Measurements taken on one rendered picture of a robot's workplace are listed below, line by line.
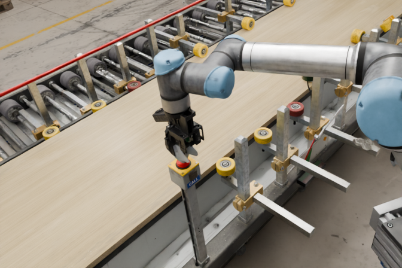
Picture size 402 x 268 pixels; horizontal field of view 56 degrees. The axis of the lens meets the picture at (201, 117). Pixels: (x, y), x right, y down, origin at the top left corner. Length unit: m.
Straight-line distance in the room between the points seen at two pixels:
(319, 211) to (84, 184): 1.53
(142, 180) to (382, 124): 1.06
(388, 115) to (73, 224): 1.16
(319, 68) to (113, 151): 1.12
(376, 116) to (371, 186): 2.07
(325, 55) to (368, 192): 1.95
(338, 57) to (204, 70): 0.30
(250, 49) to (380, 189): 2.01
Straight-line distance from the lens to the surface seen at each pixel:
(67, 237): 1.51
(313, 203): 2.64
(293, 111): 1.85
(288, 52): 0.91
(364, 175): 2.87
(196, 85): 0.87
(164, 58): 0.90
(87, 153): 1.81
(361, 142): 1.78
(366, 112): 0.75
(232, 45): 0.96
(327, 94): 2.33
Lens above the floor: 2.02
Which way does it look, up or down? 37 degrees down
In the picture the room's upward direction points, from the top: 8 degrees counter-clockwise
